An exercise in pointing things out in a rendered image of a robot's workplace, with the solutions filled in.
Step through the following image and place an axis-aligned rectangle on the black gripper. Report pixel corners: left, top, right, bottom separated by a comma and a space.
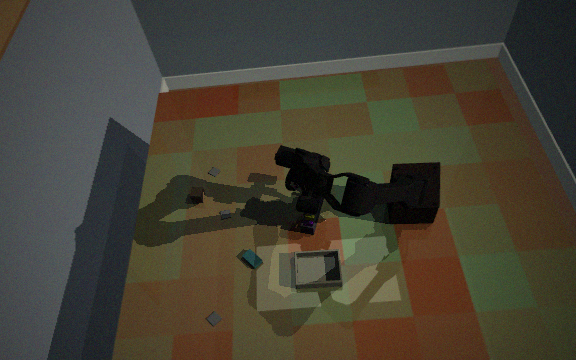
296, 161, 330, 215

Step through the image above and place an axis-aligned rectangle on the teal rectangular block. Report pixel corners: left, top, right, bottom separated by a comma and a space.
242, 249, 263, 269

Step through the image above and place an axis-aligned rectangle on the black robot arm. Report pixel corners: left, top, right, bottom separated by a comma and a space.
274, 145, 430, 217

